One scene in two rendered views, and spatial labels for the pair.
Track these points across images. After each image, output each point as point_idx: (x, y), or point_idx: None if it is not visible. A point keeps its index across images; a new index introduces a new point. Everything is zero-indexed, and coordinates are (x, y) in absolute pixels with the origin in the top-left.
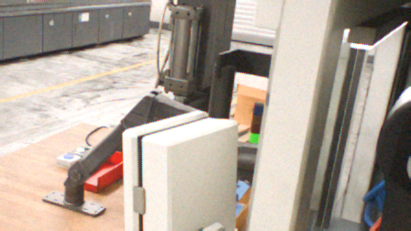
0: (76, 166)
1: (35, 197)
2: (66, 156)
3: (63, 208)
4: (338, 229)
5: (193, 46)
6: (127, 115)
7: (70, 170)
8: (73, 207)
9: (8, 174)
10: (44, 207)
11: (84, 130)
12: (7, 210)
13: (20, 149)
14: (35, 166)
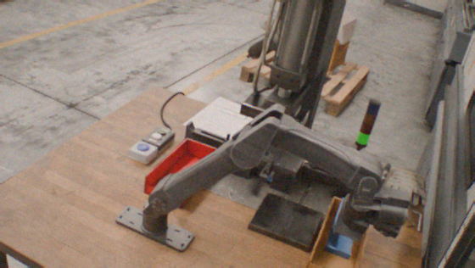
0: (160, 193)
1: (106, 215)
2: (141, 147)
3: (142, 236)
4: None
5: (312, 31)
6: (237, 144)
7: (151, 197)
8: (154, 237)
9: (74, 173)
10: (119, 234)
11: (158, 98)
12: (75, 239)
13: (86, 130)
14: (104, 159)
